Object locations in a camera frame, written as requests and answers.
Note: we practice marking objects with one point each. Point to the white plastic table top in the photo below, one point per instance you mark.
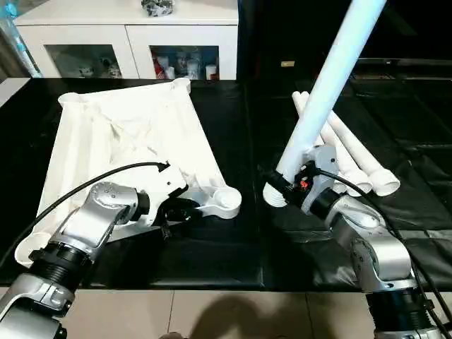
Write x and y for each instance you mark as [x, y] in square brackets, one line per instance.
[123, 134]

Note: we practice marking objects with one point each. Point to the white plastic table leg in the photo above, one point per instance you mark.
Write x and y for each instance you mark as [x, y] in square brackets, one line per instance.
[328, 81]
[363, 183]
[367, 155]
[296, 100]

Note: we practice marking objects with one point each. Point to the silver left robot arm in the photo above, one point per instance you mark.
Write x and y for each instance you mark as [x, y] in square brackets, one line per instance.
[88, 226]

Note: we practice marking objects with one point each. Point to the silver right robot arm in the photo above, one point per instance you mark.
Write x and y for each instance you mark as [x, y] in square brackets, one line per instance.
[374, 243]

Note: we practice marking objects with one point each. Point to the black work mat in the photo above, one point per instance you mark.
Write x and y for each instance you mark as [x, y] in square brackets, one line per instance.
[229, 247]

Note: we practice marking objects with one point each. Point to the small tan label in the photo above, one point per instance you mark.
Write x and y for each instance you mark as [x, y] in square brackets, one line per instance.
[287, 63]

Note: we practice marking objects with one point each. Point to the white canister red base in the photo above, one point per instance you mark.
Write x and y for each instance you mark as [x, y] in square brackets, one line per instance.
[210, 72]

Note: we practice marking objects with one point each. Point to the red labelled package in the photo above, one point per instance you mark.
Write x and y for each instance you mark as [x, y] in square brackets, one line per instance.
[159, 67]

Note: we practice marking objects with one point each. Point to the white glass-door cabinet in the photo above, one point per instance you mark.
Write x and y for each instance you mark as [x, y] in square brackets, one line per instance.
[127, 39]

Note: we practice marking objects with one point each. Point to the light blue plastic stand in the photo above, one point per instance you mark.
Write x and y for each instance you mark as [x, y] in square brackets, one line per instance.
[21, 42]

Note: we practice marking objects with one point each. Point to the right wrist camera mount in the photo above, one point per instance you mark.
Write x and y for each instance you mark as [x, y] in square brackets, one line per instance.
[325, 159]

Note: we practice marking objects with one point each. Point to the black metal rail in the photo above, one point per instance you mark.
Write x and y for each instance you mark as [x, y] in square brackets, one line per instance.
[406, 61]

